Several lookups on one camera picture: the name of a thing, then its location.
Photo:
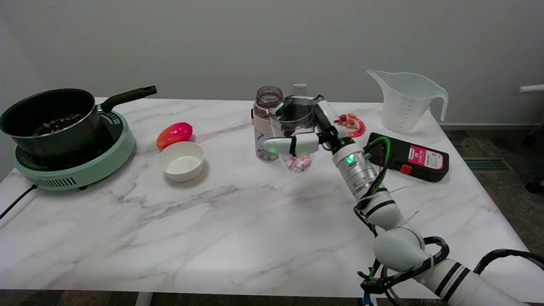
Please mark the floor air vent grille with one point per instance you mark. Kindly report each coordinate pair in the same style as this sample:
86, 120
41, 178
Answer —
486, 164

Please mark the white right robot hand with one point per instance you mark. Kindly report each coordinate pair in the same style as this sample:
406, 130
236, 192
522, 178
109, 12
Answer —
304, 142

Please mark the white small bowl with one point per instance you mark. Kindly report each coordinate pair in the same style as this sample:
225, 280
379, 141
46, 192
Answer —
181, 161

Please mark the black device with pink label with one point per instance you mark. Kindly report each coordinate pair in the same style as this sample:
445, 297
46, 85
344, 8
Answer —
418, 161

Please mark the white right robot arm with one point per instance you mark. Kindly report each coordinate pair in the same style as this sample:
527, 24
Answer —
395, 238

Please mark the clear purple-tinted bottle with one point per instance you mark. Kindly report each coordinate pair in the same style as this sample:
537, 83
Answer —
264, 123

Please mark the white pipe at wall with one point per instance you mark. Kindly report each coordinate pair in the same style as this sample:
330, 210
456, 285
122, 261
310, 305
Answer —
532, 88

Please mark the white wall outlet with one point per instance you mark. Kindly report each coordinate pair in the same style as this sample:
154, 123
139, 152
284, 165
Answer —
299, 89

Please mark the large translucent measuring jug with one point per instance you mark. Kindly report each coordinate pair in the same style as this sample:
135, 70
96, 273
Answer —
403, 100

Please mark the clear small measuring cup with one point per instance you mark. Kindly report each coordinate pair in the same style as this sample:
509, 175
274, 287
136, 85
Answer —
295, 135

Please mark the red round toy plate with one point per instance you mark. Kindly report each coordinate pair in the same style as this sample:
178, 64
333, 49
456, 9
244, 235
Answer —
355, 126

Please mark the red orange toy mango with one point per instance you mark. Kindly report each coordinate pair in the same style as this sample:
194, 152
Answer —
174, 134

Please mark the mint green induction cooker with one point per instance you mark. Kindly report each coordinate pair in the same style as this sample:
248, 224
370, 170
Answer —
80, 163

